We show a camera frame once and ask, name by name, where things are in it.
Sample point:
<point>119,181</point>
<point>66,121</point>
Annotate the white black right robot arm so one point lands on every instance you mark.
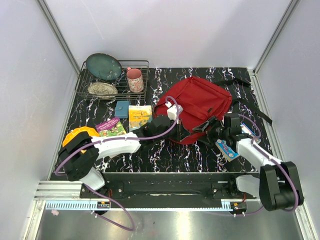
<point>278,186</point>

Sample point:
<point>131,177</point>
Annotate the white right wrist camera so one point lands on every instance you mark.
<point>246,130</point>

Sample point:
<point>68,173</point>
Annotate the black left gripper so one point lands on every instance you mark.
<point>181,132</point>

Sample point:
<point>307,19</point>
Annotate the orange plastic plate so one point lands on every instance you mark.
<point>78,137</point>

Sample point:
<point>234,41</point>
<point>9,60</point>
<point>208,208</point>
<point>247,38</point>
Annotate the yellow paperback book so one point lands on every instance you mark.
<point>139,116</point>

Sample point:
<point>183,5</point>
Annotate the teal ceramic plate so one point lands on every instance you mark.
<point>103,66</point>

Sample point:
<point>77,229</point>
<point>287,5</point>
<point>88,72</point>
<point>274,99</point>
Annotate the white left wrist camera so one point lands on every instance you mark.
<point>172,110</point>

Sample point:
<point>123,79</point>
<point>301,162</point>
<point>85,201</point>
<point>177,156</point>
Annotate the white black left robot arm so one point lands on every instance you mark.
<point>77,158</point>

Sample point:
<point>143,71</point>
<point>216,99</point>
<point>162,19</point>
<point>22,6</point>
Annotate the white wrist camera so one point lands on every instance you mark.
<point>172,110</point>
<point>246,130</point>

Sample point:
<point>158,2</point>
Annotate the blue comic book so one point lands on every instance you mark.
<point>227,151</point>

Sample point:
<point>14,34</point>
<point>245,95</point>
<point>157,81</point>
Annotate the red student backpack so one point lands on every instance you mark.
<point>201,100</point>

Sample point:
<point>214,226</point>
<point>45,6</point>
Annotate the pink cartoon mug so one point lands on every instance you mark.
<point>135,79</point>

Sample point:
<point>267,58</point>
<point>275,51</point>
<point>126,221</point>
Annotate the aluminium frame rail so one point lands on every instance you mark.
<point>64,190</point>

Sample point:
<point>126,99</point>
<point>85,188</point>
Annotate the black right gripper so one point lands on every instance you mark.
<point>210,140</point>

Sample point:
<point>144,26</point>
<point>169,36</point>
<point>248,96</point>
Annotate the dark wire dish rack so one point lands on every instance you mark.
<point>85,79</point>

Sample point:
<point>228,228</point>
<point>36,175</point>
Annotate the speckled beige small plate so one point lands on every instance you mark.
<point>102,90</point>

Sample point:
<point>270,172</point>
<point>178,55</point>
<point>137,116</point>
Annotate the purple treehouse book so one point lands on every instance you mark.
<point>110,128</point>

